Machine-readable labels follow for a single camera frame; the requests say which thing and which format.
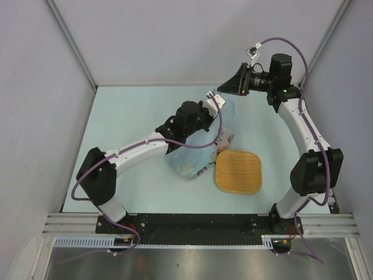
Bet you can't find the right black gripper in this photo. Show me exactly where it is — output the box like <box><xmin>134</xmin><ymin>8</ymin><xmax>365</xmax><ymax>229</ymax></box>
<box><xmin>218</xmin><ymin>62</ymin><xmax>276</xmax><ymax>96</ymax></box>

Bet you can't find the light blue plastic bag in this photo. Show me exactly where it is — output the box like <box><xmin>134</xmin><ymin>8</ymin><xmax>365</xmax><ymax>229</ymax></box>
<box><xmin>167</xmin><ymin>97</ymin><xmax>236</xmax><ymax>179</ymax></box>

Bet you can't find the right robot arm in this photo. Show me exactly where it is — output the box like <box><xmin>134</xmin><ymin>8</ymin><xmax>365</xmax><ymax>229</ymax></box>
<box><xmin>217</xmin><ymin>53</ymin><xmax>344</xmax><ymax>234</ymax></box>

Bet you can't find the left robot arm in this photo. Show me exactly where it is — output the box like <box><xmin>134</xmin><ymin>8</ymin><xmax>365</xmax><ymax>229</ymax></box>
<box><xmin>74</xmin><ymin>94</ymin><xmax>225</xmax><ymax>233</ymax></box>

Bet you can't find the woven bamboo tray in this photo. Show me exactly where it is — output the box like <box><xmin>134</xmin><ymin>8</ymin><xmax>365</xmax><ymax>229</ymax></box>
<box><xmin>215</xmin><ymin>150</ymin><xmax>262</xmax><ymax>195</ymax></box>

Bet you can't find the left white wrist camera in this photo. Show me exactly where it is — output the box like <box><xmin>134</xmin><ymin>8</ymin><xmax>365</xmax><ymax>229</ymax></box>
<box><xmin>202</xmin><ymin>91</ymin><xmax>226</xmax><ymax>118</ymax></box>

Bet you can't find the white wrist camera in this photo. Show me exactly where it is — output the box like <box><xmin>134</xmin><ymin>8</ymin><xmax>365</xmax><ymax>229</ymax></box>
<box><xmin>202</xmin><ymin>91</ymin><xmax>226</xmax><ymax>118</ymax></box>
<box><xmin>246</xmin><ymin>42</ymin><xmax>262</xmax><ymax>66</ymax></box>

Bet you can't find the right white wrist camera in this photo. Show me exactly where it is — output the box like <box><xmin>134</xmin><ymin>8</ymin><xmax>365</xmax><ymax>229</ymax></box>
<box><xmin>246</xmin><ymin>42</ymin><xmax>262</xmax><ymax>66</ymax></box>

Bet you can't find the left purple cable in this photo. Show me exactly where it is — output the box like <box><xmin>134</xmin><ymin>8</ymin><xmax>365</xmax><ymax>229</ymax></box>
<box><xmin>55</xmin><ymin>93</ymin><xmax>225</xmax><ymax>265</ymax></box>

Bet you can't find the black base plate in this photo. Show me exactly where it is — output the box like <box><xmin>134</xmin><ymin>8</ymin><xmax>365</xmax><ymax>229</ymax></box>
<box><xmin>95</xmin><ymin>212</ymin><xmax>304</xmax><ymax>246</ymax></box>

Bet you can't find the white slotted cable duct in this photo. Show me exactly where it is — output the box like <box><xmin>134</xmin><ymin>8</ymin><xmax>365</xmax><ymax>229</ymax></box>
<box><xmin>54</xmin><ymin>236</ymin><xmax>273</xmax><ymax>250</ymax></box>

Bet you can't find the aluminium frame rail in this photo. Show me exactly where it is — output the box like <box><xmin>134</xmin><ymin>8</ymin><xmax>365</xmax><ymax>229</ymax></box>
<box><xmin>43</xmin><ymin>213</ymin><xmax>360</xmax><ymax>237</ymax></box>

